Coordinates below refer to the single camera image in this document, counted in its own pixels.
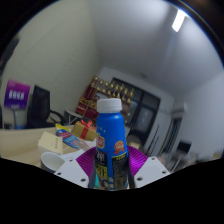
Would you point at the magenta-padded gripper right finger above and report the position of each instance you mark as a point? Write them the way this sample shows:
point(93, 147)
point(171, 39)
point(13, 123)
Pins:
point(138, 161)

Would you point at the purple sign board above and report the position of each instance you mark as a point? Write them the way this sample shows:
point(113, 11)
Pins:
point(16, 94)

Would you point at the yellow gift box red ribbon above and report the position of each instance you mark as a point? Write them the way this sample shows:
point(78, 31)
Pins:
point(83, 130)

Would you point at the long ceiling light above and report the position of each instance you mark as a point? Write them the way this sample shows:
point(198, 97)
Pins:
point(179, 20)

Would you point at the black computer monitor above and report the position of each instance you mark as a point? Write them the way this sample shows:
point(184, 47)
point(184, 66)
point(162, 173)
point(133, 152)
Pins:
point(183, 147)

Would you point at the wooden shelf unit with trophies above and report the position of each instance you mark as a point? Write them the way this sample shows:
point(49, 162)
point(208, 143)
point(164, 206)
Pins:
point(90, 100)

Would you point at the dark framed glass door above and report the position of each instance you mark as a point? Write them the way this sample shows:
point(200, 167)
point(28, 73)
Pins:
point(146, 113)

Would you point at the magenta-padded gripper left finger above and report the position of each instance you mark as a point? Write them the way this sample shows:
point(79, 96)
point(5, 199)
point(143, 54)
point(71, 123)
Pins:
point(85, 163)

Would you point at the black office chair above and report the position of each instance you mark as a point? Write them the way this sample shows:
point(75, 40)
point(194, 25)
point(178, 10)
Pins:
point(40, 106)

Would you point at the blue drink bottle white cap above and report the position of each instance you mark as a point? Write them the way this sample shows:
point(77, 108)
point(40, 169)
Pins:
point(110, 140)

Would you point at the colourful printed booklet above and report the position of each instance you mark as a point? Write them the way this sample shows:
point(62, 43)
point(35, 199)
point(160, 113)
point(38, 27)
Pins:
point(71, 138)

